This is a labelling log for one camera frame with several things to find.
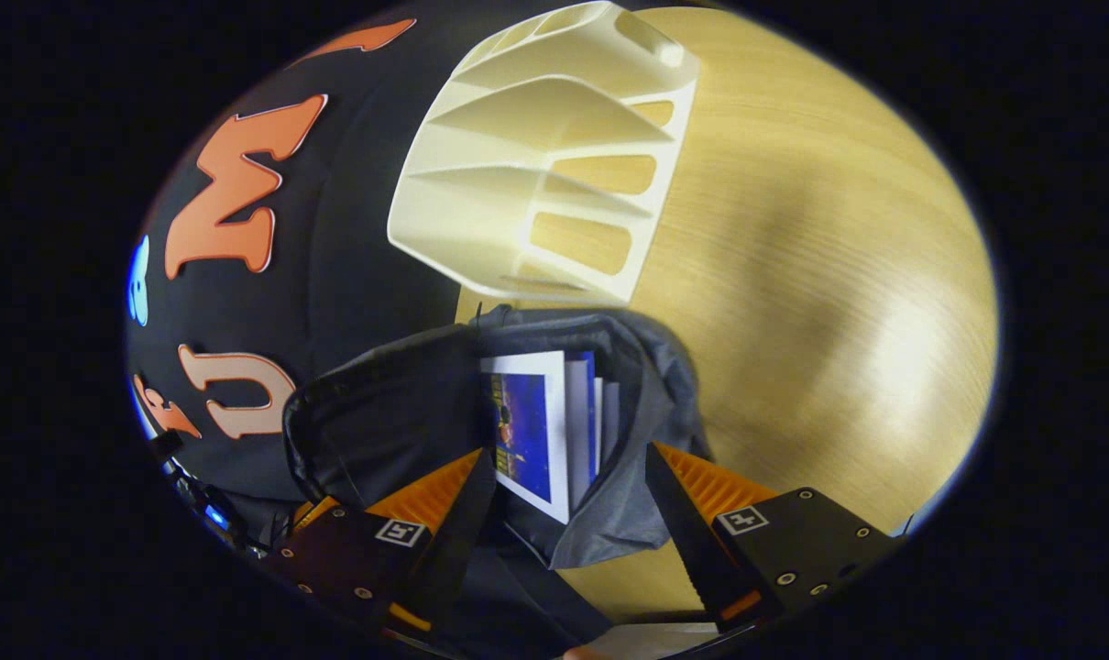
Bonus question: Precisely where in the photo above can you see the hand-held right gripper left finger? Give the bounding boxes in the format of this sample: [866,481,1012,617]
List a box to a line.
[263,447,499,643]

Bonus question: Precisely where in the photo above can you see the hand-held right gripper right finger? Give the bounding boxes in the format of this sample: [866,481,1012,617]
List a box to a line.
[644,442,906,635]

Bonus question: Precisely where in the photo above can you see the night city cover book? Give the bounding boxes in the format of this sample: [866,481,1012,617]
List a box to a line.
[479,351,572,525]

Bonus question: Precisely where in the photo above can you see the grey schoolbag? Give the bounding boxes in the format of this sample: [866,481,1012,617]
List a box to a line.
[282,304,713,659]

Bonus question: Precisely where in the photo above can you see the cream plastic bookshelf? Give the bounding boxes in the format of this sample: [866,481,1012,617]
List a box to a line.
[387,0,702,308]

